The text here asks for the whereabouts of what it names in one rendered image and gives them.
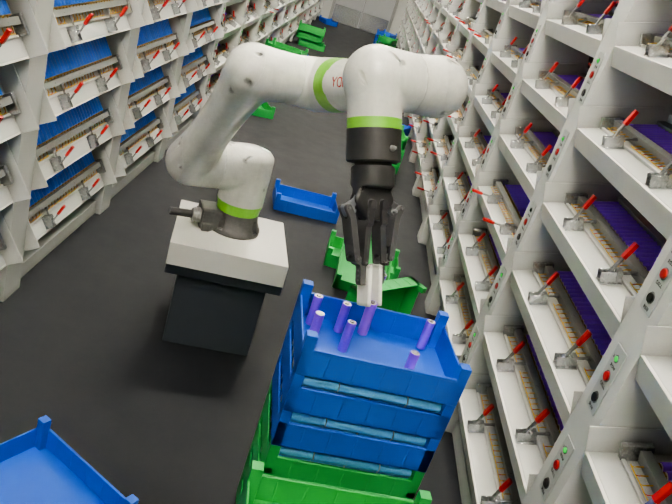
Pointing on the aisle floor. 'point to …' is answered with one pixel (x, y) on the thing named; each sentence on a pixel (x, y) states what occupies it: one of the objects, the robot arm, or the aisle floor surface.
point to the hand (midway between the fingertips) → (369, 284)
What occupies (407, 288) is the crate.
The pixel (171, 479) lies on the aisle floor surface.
